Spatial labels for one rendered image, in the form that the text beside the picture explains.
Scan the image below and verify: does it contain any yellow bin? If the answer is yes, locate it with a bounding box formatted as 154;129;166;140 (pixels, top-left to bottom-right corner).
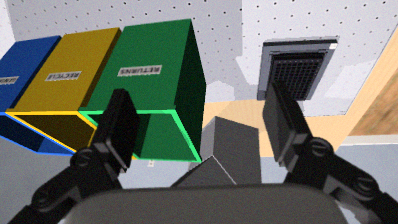
5;27;122;152

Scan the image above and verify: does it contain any blue open bin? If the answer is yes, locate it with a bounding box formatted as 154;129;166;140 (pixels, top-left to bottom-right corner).
0;35;74;156

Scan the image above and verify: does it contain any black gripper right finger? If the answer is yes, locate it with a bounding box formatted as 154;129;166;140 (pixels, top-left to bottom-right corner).
262;80;398;224

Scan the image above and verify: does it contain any green bin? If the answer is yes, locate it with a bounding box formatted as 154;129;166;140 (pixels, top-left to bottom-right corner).
78;19;207;162

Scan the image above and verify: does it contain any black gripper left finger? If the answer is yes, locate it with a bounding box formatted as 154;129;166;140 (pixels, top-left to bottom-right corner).
7;89;140;224

